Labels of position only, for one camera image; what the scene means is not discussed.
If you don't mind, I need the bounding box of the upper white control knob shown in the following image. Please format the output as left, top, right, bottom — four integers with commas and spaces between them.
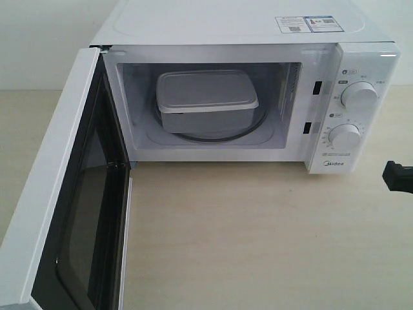
341, 81, 378, 110

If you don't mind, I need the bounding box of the lower white timer knob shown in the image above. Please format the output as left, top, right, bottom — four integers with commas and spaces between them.
328, 123, 361, 150

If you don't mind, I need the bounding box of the warning label sticker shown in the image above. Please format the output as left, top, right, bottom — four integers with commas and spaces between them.
276, 15, 344, 34

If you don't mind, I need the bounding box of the white microwave door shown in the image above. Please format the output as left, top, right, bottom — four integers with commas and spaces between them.
1, 47, 132, 309

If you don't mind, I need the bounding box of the white microwave oven body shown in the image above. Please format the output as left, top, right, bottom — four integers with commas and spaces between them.
91, 1, 400, 174

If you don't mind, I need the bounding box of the glass turntable plate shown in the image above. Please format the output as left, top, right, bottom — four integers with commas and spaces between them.
151, 97, 268, 143

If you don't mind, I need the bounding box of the white plastic lidded container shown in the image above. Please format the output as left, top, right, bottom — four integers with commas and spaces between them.
156, 70, 259, 134

